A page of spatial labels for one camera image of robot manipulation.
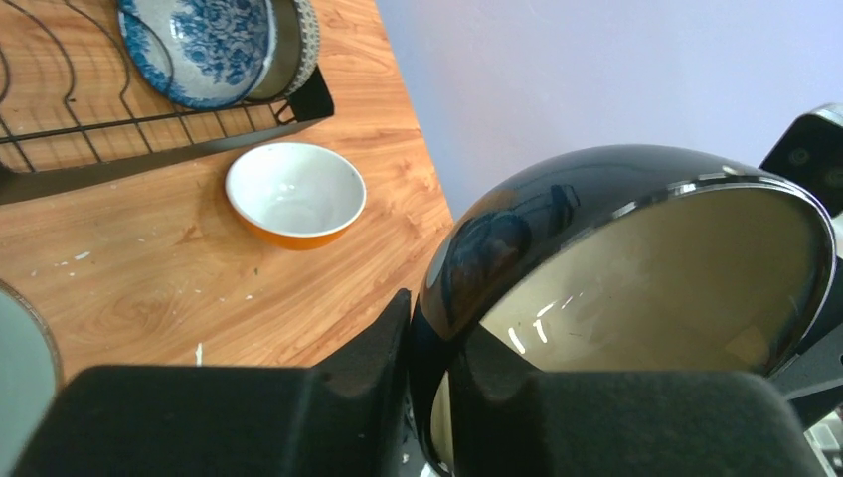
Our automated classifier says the beige interior bowl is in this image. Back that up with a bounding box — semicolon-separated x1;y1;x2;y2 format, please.
247;0;321;102

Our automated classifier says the white blue striped bowl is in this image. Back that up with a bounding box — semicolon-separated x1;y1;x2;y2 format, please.
116;0;277;110

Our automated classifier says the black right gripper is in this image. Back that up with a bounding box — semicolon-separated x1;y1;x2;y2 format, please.
770;259;842;428

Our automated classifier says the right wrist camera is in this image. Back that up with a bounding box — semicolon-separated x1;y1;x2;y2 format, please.
760;103;842;218

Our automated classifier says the black wire dish rack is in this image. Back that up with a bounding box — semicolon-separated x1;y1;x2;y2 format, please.
1;1;335;204

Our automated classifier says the white orange bowl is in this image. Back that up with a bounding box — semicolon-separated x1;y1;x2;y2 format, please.
225;142;367;250

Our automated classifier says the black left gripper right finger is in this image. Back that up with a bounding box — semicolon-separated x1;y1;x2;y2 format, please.
449;329;823;476

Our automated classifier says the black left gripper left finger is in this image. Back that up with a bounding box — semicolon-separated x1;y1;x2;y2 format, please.
12;289;411;476

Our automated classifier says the black beige bowl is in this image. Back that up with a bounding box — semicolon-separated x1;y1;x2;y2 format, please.
409;144;842;474

